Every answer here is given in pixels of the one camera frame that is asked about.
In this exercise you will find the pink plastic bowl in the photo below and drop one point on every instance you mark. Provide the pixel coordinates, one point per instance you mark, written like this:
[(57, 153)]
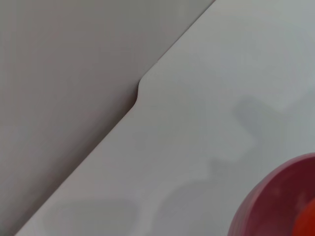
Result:
[(275, 191)]

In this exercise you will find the soft orange toy fruit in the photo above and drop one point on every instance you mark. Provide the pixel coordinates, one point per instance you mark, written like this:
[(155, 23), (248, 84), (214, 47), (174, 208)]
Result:
[(307, 221)]

